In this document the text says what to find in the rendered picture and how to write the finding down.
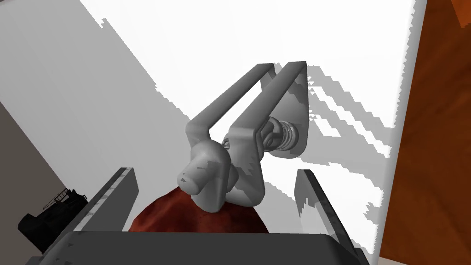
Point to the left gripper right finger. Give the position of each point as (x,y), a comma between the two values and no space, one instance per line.
(315,209)

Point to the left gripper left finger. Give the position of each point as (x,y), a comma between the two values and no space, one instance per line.
(110,206)

